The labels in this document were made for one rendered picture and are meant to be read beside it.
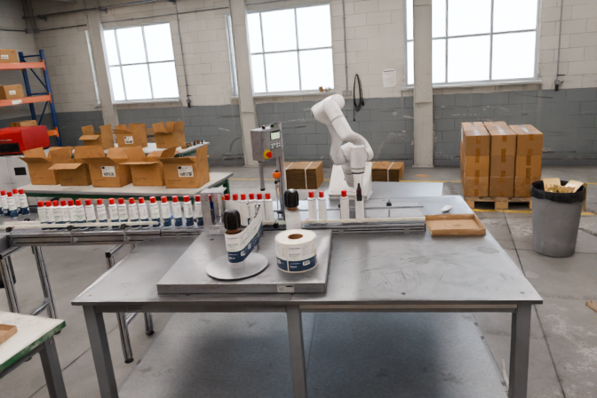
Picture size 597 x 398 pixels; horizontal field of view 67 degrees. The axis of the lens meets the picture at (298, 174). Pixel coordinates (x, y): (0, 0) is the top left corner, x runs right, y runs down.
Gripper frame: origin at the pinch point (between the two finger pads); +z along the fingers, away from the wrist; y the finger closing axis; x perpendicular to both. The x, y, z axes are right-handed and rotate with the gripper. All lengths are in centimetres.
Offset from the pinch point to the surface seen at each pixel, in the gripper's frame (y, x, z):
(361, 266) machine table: 51, -1, 21
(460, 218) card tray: -13, 62, 20
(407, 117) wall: -522, 87, 18
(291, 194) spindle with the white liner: 31.2, -36.1, -12.0
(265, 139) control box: -1, -55, -38
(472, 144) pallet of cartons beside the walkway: -281, 134, 24
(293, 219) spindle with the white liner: 32.1, -36.0, 2.4
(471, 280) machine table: 67, 49, 21
